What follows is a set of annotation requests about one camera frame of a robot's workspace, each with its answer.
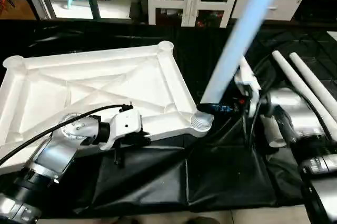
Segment black work mat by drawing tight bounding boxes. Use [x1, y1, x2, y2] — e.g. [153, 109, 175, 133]
[0, 22, 337, 219]

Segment white drawer unit with handle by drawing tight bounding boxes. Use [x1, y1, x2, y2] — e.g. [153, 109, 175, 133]
[231, 0, 304, 23]

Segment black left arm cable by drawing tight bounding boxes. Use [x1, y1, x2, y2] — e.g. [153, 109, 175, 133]
[0, 104, 133, 168]

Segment white plastic table top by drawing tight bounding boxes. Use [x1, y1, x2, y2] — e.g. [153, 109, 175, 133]
[0, 40, 215, 175]

